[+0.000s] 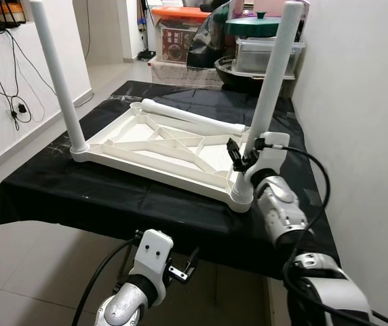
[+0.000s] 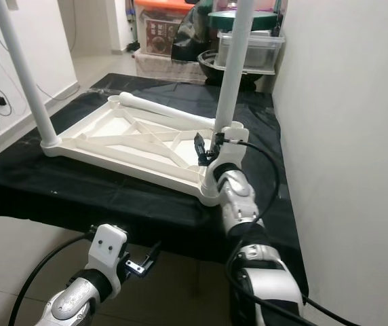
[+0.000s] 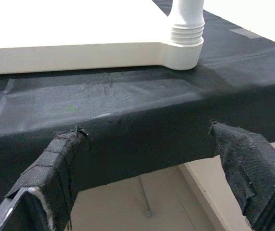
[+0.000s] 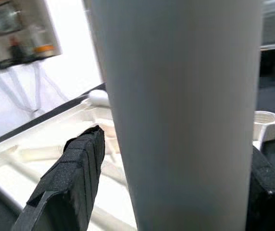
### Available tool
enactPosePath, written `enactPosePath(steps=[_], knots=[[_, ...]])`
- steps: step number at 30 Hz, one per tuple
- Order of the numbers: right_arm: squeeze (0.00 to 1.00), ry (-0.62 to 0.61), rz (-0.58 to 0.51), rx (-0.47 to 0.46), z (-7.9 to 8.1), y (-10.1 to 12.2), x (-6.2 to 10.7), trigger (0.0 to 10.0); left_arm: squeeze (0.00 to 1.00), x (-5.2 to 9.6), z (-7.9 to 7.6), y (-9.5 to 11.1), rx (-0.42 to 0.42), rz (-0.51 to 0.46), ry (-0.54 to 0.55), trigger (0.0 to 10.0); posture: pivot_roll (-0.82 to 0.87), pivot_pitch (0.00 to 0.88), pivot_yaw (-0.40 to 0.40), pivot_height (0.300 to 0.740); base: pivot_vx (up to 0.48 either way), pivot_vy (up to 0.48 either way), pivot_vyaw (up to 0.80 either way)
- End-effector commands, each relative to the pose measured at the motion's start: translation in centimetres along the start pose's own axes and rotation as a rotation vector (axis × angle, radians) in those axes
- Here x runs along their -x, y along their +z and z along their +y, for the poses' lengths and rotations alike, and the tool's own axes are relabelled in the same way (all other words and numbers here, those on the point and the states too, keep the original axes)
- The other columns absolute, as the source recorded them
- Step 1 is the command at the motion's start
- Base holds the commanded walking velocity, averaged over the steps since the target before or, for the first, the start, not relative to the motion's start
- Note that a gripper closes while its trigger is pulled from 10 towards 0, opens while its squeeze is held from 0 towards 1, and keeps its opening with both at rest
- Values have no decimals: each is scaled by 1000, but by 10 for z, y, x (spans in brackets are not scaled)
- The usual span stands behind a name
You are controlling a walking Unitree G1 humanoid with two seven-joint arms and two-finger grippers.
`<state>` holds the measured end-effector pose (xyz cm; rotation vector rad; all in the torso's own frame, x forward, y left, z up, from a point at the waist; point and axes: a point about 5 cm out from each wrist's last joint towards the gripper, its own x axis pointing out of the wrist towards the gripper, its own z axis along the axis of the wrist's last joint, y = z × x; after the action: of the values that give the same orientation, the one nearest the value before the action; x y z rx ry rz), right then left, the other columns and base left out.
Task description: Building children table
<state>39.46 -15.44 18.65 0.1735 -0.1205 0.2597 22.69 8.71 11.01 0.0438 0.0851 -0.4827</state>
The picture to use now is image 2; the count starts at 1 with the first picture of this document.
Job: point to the white plastic children table top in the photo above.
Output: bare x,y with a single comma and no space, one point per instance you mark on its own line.
126,146

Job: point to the storage box with orange lid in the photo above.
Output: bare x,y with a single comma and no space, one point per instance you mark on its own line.
159,30

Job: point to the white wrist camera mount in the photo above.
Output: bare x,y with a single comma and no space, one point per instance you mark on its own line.
229,146
107,250

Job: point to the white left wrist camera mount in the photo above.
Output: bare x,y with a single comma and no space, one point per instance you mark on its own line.
107,250

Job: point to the black power adapter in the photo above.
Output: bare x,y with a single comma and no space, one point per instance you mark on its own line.
2,101

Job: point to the clear plastic storage box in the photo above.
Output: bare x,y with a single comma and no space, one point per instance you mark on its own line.
265,51

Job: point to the floor mop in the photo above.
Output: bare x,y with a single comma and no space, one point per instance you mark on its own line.
133,47

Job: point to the pink storage box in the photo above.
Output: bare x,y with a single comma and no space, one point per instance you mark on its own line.
272,5

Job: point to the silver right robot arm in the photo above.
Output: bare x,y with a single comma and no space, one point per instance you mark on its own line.
236,197

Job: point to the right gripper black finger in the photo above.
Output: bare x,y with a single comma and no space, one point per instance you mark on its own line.
199,147

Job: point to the black round basin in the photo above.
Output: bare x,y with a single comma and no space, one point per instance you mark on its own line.
211,75

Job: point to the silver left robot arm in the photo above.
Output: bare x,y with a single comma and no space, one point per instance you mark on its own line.
72,302

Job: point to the black plastic bag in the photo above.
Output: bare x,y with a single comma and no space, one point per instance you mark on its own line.
190,37

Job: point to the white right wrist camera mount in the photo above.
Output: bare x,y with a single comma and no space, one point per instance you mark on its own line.
229,146

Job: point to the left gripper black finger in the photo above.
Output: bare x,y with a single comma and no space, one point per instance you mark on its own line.
152,257

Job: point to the patterned beige bench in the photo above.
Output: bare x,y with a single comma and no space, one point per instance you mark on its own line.
163,66

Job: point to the dark green round lid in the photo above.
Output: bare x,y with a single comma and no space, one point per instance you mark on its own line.
265,19

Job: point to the black tablecloth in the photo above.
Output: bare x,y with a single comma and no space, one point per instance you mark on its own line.
85,204

